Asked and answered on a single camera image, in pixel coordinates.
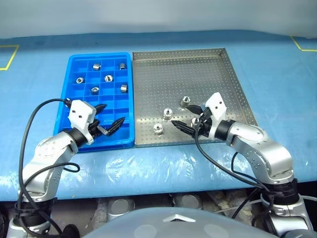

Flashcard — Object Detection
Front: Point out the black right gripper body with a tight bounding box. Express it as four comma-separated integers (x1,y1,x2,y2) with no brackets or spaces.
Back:
192,109,215,139

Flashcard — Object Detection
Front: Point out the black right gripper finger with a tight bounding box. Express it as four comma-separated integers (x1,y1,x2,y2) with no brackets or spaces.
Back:
170,120,195,136
185,104,204,116

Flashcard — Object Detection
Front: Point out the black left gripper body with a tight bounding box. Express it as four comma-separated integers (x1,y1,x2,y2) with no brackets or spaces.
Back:
88,119,105,139

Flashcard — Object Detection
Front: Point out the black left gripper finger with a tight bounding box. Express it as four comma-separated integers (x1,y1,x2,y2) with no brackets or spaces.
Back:
95,104,108,116
97,117,125,137

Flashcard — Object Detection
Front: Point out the blue compartment tray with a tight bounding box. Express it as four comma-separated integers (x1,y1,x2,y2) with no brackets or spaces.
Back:
53,52,136,152

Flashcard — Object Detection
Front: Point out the perforated metal tray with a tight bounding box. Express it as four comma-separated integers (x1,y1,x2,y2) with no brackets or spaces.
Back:
132,48,259,149

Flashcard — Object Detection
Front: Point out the grey round cylinder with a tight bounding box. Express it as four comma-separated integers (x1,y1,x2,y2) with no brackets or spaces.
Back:
107,197,136,221
180,194,203,210

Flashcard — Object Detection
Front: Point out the grey robot torso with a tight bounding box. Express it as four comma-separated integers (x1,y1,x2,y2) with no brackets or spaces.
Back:
81,207,278,238

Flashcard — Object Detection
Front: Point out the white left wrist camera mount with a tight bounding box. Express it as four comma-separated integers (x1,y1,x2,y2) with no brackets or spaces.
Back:
68,99,97,146

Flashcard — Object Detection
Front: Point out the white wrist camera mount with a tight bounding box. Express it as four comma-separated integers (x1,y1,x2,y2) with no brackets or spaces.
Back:
68,99,97,146
204,92,228,139

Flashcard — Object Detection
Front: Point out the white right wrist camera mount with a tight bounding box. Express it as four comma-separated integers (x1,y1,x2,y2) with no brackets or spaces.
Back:
204,92,228,139

